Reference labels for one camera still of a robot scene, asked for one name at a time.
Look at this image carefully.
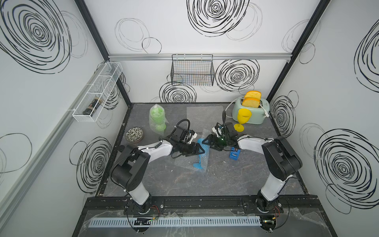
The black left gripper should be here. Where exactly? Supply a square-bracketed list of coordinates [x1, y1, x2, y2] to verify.
[178, 142, 204, 156]

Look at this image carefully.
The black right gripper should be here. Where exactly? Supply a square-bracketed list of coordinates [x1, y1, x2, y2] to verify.
[202, 134, 230, 151]

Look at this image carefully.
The blue plastic wine glass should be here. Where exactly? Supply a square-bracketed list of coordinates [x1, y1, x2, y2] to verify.
[193, 138, 210, 172]

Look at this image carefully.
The blue tape dispenser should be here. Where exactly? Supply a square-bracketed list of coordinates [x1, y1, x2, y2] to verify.
[230, 148, 241, 161]

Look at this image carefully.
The green plastic wine glass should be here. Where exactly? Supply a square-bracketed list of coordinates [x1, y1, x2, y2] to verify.
[149, 106, 167, 132]

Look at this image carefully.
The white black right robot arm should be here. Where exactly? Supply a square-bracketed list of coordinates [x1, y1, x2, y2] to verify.
[201, 122, 303, 213]

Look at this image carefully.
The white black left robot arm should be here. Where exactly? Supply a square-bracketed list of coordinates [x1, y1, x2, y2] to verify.
[110, 139, 205, 206]

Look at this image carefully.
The yellow plastic wine glass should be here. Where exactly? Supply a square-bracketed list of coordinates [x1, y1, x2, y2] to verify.
[234, 109, 252, 132]

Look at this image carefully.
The mint green toaster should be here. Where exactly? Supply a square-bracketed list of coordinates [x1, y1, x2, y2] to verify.
[232, 97, 270, 124]

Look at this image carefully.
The front yellow toast slice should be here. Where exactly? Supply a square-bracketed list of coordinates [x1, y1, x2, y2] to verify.
[241, 98, 260, 108]

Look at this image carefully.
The yellow toast slice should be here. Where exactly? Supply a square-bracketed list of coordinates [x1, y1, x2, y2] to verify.
[241, 98, 260, 108]
[244, 90, 262, 100]

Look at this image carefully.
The rear yellow toast slice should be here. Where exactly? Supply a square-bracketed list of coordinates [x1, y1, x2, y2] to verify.
[244, 90, 262, 100]

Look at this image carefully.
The patterned small bowl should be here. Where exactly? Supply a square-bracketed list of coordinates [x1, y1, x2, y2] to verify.
[125, 127, 144, 143]

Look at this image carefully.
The dark item in shelf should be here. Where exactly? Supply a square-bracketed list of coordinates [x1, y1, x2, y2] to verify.
[82, 98, 103, 116]

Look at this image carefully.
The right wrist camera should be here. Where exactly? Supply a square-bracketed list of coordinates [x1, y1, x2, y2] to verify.
[212, 123, 223, 137]

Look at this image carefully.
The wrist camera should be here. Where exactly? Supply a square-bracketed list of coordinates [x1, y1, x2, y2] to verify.
[184, 130, 197, 144]
[212, 123, 223, 137]

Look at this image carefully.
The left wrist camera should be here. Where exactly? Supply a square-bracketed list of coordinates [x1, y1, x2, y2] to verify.
[184, 130, 197, 144]

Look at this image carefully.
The black corrugated left cable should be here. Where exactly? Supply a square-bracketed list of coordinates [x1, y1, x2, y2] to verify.
[173, 118, 190, 137]

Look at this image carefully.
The black wire wall basket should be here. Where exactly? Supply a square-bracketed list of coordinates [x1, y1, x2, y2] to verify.
[170, 60, 215, 87]

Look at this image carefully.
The aluminium wall rail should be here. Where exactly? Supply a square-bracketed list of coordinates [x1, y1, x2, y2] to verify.
[109, 53, 292, 61]

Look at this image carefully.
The white slotted cable duct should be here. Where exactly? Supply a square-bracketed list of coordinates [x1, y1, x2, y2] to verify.
[88, 216, 262, 228]

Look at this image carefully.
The white wire wall shelf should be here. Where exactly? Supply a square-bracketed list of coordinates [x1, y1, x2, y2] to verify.
[73, 62, 122, 122]

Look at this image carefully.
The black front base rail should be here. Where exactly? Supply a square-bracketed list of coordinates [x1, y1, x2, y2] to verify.
[84, 195, 322, 215]

